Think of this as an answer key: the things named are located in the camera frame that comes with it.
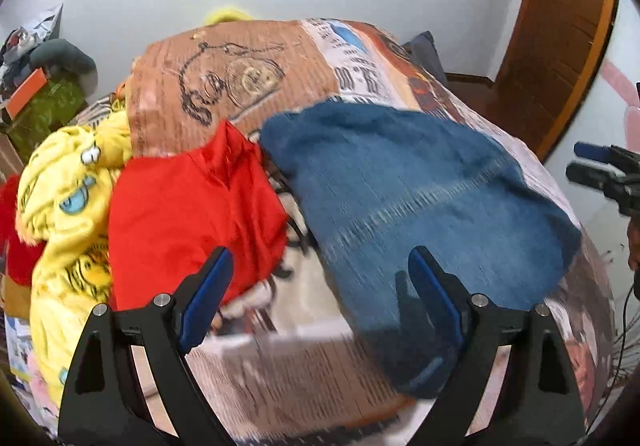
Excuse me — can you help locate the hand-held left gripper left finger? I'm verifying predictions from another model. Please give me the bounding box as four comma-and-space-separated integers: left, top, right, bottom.
57, 247, 235, 446

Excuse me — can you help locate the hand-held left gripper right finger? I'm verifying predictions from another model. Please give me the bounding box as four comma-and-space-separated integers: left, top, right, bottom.
408, 247, 586, 446

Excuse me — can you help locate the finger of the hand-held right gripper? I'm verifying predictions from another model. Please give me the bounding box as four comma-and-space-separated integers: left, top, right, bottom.
574, 142, 613, 163
566, 163, 608, 187

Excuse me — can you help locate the blue denim jacket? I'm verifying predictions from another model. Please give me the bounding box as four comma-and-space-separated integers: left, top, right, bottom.
259, 100, 583, 399

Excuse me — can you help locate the person's right forearm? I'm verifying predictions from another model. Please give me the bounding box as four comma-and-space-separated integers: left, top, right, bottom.
627, 221, 640, 273

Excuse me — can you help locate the red garment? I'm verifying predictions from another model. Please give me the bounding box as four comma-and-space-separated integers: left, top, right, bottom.
107, 120, 291, 311

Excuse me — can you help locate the brown wooden door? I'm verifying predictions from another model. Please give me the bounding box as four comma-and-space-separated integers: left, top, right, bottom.
492, 0, 621, 161

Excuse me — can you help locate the yellow cartoon print garment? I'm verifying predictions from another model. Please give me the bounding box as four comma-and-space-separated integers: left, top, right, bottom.
15, 110, 133, 404

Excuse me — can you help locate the grey pillow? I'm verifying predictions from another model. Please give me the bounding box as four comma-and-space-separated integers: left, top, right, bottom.
402, 30, 448, 86

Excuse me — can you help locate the red fuzzy cloth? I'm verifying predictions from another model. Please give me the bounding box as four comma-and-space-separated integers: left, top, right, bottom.
0, 173, 46, 287

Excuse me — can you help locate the printed blanket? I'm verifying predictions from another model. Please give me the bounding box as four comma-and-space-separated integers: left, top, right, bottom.
5, 18, 616, 446

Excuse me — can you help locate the green patterned bag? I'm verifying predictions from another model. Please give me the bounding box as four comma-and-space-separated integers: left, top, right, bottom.
7, 78, 88, 163

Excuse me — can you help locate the orange box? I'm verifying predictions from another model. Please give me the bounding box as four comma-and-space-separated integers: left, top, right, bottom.
6, 68, 48, 119

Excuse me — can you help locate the grey plush toy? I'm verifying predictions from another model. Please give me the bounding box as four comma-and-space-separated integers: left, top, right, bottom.
30, 38, 98, 76

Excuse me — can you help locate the yellow plush toy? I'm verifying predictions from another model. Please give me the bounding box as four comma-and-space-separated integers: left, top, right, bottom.
202, 6, 253, 25

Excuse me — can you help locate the white paper bag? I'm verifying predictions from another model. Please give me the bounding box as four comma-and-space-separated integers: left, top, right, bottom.
0, 3, 65, 61

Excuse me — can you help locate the pink wall sticker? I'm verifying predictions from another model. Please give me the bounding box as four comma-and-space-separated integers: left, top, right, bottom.
600, 60, 640, 151

